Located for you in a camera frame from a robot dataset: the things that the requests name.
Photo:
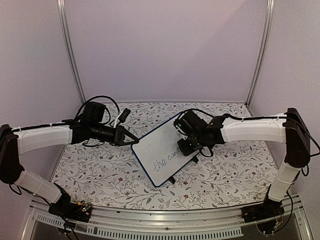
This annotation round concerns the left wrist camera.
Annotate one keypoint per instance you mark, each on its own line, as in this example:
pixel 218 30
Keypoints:
pixel 122 116

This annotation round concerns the front aluminium rail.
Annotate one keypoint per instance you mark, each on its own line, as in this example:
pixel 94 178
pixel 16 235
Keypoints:
pixel 224 223

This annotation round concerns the small blue-framed whiteboard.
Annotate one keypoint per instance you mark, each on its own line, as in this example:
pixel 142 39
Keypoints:
pixel 159 155

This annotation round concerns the left aluminium frame post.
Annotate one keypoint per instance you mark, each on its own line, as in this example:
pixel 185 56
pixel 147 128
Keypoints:
pixel 61 6

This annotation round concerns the right aluminium frame post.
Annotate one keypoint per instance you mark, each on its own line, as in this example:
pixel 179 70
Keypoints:
pixel 270 5

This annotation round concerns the aluminium frame post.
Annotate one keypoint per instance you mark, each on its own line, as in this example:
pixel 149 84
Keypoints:
pixel 61 6
pixel 270 5

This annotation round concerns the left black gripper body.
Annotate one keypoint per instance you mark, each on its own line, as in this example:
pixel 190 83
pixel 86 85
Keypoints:
pixel 111 138

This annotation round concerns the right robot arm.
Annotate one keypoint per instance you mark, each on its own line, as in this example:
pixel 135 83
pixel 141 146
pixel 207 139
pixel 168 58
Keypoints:
pixel 288 128

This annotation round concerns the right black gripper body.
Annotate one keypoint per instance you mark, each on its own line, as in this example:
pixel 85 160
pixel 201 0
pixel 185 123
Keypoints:
pixel 196 144

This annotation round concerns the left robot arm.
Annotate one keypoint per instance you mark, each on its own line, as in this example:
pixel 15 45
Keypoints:
pixel 87 124

